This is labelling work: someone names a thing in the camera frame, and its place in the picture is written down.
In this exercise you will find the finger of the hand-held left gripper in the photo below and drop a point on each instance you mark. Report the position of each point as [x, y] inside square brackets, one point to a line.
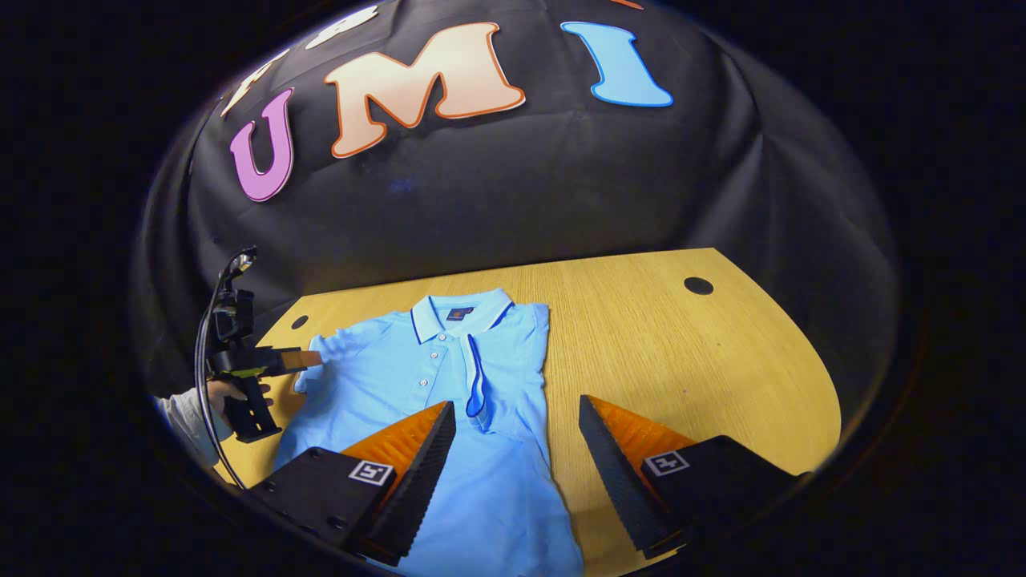
[300, 359]

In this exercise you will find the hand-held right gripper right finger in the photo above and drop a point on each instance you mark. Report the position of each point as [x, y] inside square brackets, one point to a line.
[613, 481]

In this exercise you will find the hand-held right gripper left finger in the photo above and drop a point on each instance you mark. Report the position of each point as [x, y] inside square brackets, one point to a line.
[417, 489]

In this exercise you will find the light blue T-shirt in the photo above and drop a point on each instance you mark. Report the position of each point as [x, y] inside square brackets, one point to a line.
[385, 361]

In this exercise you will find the black backdrop cloth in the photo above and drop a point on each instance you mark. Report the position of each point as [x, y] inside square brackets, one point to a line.
[521, 184]

